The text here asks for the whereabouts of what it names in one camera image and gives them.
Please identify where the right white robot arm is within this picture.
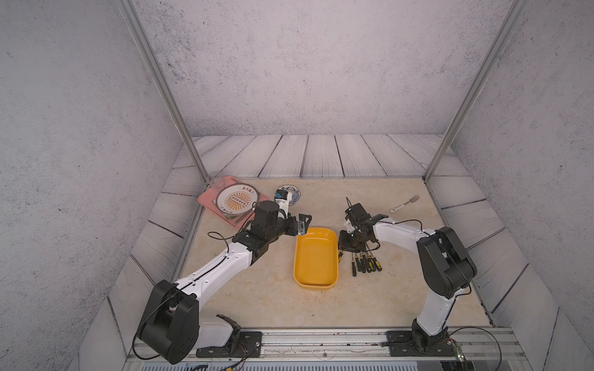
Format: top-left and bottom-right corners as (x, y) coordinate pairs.
(338, 203), (477, 355)

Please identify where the metal frame post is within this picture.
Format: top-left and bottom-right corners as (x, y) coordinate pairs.
(422, 0), (528, 185)
(116, 0), (211, 184)

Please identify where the left metal frame post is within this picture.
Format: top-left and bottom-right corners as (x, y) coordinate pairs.
(116, 0), (211, 184)

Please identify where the white plate orange sunburst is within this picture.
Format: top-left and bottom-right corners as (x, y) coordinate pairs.
(215, 183), (259, 215)

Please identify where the yellow storage box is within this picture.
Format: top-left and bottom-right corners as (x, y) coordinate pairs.
(293, 227), (339, 290)

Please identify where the blue patterned bowl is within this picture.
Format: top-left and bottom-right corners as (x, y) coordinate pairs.
(275, 185), (301, 206)

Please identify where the right metal frame post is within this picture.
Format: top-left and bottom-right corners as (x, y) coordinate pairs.
(422, 0), (528, 185)

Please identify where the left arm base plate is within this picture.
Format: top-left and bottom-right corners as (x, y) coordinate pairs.
(196, 331), (263, 359)

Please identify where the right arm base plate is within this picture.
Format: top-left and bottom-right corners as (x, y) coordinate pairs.
(381, 330), (457, 358)

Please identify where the file tool yellow black handle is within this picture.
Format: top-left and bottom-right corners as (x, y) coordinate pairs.
(351, 253), (358, 277)

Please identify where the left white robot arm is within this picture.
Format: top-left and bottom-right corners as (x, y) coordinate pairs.
(134, 200), (312, 365)

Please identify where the aluminium rail front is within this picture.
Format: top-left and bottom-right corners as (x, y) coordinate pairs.
(123, 327), (532, 370)

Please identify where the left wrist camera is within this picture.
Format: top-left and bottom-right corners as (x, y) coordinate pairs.
(275, 189), (292, 216)

